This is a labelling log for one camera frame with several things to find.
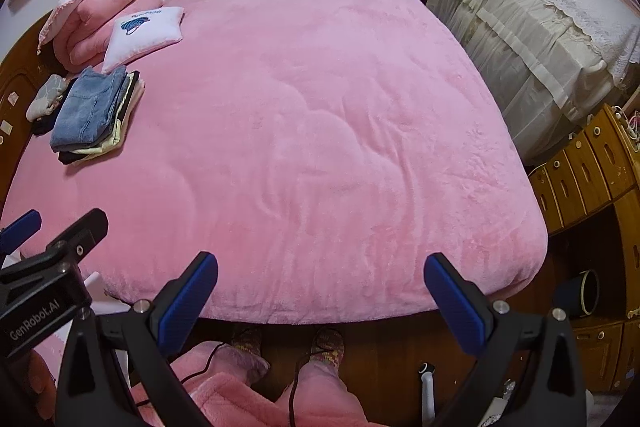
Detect blue denim jacket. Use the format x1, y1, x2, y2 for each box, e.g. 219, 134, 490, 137
50, 65, 128, 153

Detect person's left hand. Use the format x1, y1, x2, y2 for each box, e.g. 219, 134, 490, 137
26, 351, 56, 421

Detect black folded garment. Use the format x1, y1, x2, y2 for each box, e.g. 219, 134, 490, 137
58, 151, 93, 166

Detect person's pink pajama legs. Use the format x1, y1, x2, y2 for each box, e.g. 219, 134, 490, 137
29, 325, 386, 427

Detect grey patterned small cloth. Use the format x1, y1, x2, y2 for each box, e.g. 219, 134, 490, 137
26, 74, 75, 123

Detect wooden headboard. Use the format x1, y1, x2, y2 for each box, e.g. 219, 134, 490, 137
0, 14, 65, 206

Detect wooden drawer cabinet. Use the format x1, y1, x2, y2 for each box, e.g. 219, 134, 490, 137
529, 106, 639, 393

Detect cream folded garment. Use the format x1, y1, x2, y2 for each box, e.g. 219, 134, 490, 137
116, 71, 144, 122

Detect light green folded garment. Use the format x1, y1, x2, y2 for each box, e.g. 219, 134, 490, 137
70, 84, 145, 158

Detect folded pink quilt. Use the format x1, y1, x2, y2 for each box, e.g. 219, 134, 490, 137
38, 0, 163, 73

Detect white printed pillow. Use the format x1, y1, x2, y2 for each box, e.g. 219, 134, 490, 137
102, 7, 184, 74

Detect beige ruffled furniture cover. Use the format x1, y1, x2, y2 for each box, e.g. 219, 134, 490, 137
426, 0, 638, 165

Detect pink fleece bed blanket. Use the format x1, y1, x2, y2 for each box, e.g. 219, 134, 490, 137
1, 0, 547, 324

